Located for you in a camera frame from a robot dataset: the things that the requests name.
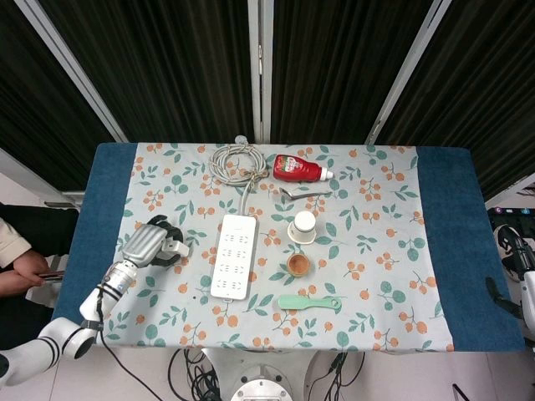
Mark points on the white power strip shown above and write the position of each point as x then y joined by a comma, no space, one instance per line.
233,267

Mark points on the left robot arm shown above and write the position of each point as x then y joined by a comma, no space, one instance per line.
108,292

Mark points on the floral tablecloth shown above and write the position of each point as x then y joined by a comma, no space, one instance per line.
368,271

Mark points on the blue table cover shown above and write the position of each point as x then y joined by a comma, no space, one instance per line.
451,250

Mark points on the dark phone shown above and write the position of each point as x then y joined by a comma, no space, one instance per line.
54,275

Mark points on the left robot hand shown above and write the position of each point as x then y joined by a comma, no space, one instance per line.
142,246

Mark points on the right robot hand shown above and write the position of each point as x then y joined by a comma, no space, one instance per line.
527,292

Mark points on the red ketchup bottle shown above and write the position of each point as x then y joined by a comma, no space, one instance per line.
299,169

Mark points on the white frame post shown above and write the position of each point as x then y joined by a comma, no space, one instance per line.
71,67
259,62
407,71

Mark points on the white plug adapter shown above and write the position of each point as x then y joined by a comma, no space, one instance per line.
177,248

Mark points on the white paper cup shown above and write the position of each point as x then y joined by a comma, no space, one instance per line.
302,229

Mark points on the bystander beige sleeved forearm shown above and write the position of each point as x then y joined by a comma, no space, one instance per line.
12,242

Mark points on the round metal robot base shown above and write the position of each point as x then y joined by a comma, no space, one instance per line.
261,388

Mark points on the white frame beam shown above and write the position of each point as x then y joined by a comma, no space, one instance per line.
37,179
510,194

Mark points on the bystander hand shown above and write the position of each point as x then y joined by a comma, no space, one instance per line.
33,265
16,286

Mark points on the black pleated curtain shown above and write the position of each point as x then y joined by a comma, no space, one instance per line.
167,62
480,83
342,62
33,104

